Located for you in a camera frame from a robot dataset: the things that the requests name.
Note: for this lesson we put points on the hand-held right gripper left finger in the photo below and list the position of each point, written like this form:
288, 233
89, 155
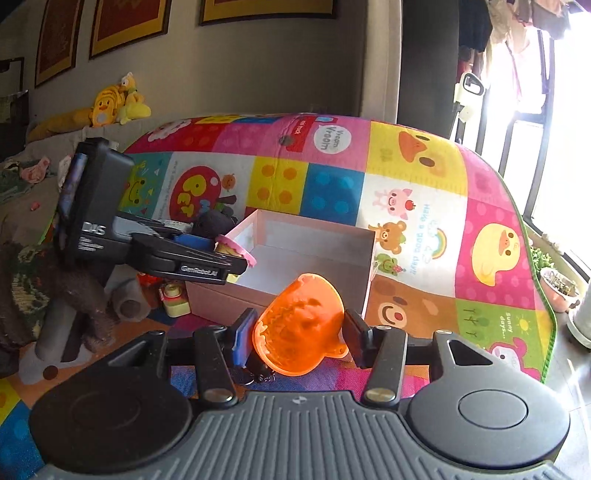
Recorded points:
244, 339

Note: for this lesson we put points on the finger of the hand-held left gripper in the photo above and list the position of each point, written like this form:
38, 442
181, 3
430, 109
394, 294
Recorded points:
196, 241
184, 263

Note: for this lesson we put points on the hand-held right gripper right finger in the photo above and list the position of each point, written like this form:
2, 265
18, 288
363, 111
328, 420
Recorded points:
356, 340

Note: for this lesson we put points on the black plush toy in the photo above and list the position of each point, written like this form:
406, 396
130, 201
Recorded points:
212, 222

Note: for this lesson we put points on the orange plastic toy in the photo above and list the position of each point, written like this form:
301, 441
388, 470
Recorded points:
300, 327

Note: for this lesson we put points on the pink cardboard box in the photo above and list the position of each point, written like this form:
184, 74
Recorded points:
295, 258

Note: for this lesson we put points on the grey plush toy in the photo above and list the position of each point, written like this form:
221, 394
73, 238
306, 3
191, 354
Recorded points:
134, 300

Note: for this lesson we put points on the pink white cloth toy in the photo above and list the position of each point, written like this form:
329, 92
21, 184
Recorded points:
36, 170

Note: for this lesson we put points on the grey sofa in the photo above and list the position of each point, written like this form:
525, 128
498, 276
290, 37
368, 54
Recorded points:
51, 144

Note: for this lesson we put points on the long yellow plush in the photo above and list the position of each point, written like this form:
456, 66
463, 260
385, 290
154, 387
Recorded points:
60, 123

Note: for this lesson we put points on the green knitted cloth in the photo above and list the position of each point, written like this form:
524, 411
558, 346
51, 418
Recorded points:
11, 184

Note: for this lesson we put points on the yellow tiger plush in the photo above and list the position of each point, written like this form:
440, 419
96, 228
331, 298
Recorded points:
106, 108

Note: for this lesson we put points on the yellow duck plush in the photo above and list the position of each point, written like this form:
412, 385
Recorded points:
134, 106

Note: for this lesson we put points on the colorful cartoon play mat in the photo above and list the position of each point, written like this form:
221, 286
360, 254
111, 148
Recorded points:
332, 184

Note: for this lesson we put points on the gold framed red picture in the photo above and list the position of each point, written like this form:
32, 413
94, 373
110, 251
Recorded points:
57, 37
268, 9
127, 23

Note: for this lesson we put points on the small potted plant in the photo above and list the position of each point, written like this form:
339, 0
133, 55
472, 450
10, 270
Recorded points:
558, 286

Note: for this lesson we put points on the white plant pot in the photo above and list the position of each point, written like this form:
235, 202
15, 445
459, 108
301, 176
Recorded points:
582, 323

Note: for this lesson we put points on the white handheld appliance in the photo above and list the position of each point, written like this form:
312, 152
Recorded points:
468, 97

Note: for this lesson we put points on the hanging clothes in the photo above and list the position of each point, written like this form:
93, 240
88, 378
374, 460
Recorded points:
508, 23

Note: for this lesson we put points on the black window frame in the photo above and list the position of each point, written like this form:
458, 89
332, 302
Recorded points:
510, 138

